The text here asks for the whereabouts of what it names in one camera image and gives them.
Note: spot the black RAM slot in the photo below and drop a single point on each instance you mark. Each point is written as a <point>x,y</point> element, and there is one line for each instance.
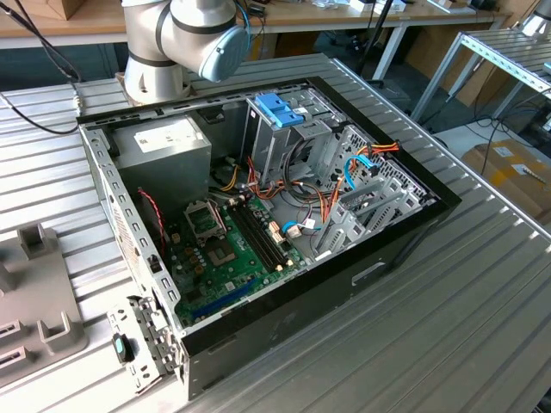
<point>255,238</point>
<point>265,234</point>

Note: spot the grey parts rack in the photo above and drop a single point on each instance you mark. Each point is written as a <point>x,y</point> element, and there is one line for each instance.
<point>39,279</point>

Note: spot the black open PC case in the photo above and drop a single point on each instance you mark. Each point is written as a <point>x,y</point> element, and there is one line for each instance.
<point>301,318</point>

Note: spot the grey power supply unit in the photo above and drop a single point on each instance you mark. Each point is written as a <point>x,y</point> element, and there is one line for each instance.
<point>163,172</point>

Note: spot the black tripod stand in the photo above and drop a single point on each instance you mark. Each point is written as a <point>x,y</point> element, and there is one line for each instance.
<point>379,26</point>

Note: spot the large brown cardboard box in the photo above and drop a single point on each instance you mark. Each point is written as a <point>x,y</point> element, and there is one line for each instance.
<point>508,185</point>

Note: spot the wooden desk white frame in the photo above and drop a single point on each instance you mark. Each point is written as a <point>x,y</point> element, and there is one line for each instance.
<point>43,23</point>
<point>327,16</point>

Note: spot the black case fan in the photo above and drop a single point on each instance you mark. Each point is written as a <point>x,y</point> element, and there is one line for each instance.
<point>148,223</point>

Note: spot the small white box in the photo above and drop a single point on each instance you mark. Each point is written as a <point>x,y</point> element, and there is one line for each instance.
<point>361,5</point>

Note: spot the grey metal disk bay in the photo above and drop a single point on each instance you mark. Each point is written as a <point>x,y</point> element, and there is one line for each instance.
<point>344,228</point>

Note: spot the CPU socket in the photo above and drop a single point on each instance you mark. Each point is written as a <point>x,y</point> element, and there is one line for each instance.
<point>221,254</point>

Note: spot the grey metal drive cage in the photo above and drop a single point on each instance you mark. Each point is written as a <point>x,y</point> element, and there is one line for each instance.
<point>269,146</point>

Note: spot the thin metal locking lever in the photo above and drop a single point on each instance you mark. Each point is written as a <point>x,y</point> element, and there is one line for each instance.
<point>219,218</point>

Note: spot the small brown cardboard box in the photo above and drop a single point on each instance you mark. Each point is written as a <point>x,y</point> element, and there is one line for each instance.
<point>71,6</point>

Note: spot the blue expansion slot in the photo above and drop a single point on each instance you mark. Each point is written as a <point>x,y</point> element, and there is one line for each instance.
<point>224,301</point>

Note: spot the small metal tool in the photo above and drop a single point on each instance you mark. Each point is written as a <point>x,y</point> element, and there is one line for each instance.
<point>534,174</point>

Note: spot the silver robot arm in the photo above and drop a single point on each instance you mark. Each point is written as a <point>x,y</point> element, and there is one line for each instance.
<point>146,43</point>

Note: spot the green motherboard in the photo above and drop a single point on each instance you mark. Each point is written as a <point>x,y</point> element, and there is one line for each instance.
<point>232,279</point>

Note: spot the blue plastic bay latch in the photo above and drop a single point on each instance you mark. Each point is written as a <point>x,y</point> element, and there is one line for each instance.
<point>275,109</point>

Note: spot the small black teal device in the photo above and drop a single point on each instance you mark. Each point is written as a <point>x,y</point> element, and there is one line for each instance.
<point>122,348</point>

